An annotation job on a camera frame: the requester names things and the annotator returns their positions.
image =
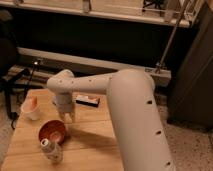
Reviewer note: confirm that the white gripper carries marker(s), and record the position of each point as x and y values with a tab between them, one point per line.
64	104

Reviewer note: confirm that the metal pole stand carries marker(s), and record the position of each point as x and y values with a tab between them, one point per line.
159	65

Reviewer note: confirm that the white patterned bottle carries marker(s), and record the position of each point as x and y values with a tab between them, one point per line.
51	150

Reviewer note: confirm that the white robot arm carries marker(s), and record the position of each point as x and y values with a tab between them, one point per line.
136	122

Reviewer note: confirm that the red-brown ceramic bowl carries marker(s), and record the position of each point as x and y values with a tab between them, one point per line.
53	130

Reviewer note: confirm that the black tripod stand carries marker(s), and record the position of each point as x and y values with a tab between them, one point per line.
28	75

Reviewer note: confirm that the black office chair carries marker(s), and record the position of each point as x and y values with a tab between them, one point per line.
8	58

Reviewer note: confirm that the black and white box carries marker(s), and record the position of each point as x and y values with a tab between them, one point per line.
87	100

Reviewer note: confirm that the long white shelf beam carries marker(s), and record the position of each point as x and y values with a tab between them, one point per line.
162	78

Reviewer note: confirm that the white cup with orange item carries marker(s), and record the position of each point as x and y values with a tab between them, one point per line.
30	108

